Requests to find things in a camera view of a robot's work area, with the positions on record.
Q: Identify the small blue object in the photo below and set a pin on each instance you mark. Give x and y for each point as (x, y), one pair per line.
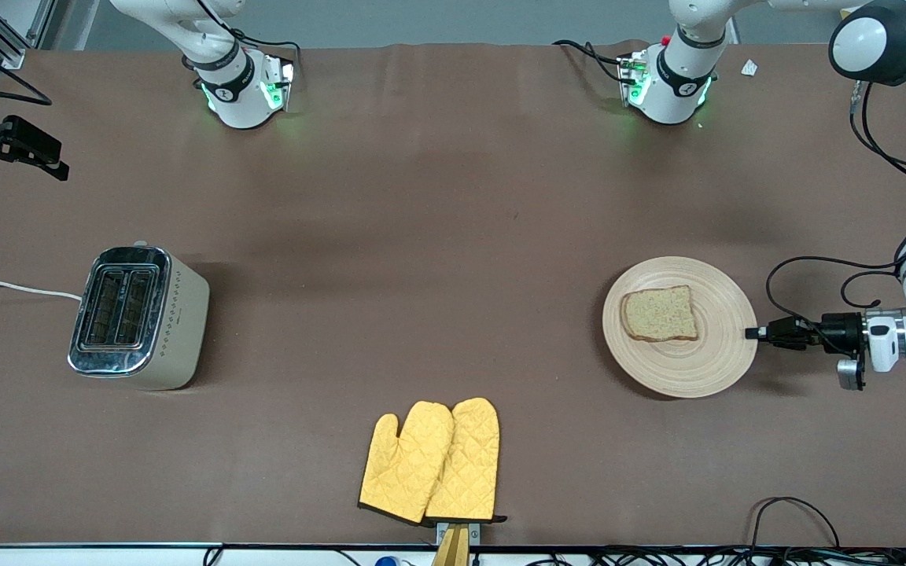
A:
(386, 561)

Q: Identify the wooden stick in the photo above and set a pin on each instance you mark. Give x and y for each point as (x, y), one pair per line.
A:
(453, 550)

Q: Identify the small metal bracket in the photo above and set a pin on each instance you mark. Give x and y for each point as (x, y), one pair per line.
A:
(475, 534)

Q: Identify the round wooden plate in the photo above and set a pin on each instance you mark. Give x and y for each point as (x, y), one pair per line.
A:
(697, 365)

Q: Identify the brown bread slice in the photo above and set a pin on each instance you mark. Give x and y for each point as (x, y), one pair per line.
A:
(657, 314)

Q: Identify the cream and chrome toaster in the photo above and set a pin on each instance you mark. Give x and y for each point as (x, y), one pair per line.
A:
(178, 330)

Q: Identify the brown table cover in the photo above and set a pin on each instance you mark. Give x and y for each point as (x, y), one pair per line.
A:
(453, 196)

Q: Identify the yellow quilted oven mitt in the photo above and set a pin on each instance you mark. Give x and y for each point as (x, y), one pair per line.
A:
(473, 464)
(402, 472)

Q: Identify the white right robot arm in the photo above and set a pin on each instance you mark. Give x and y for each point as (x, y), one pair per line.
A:
(241, 102)

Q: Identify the white paper scrap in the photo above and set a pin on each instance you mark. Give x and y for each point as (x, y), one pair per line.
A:
(749, 67)

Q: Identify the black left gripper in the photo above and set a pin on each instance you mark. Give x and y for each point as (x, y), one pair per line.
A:
(839, 329)

